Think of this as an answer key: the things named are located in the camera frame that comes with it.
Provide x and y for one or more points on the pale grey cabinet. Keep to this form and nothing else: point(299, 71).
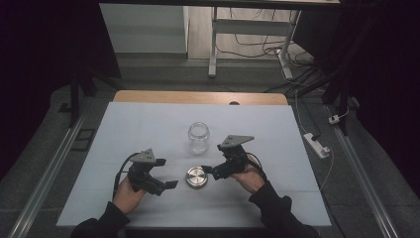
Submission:
point(142, 29)

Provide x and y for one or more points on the clear glass jar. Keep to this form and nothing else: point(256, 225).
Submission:
point(198, 142)

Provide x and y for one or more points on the black plug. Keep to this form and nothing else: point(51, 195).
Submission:
point(316, 136)

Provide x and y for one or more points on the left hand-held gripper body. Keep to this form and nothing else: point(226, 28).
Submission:
point(142, 172)

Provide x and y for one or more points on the small white adapter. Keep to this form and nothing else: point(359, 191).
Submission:
point(334, 119)

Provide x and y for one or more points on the white power strip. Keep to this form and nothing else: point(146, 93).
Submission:
point(316, 145)

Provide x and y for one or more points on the black metal stand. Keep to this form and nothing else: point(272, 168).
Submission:
point(74, 99)
point(343, 99)

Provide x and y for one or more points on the person's right hand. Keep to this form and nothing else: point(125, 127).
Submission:
point(249, 180)

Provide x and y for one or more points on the white desk frame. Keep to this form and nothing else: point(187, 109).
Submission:
point(251, 27)

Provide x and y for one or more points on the wooden table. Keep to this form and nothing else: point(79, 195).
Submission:
point(185, 97)

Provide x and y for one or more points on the silver metal jar lid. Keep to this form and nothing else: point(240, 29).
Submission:
point(196, 177)

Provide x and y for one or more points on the aluminium floor rail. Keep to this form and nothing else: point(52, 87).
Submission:
point(363, 185)
point(46, 178)

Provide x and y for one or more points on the dark curtain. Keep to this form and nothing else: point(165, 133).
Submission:
point(39, 66)
point(386, 82)

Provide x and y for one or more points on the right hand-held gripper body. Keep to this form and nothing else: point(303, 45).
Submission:
point(235, 158)

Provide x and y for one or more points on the pale blue table mat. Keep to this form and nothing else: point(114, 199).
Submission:
point(251, 205)

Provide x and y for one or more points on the black rectangular floor frame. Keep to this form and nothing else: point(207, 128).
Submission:
point(75, 145)

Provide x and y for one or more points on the person's left hand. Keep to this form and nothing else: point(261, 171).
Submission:
point(127, 196)

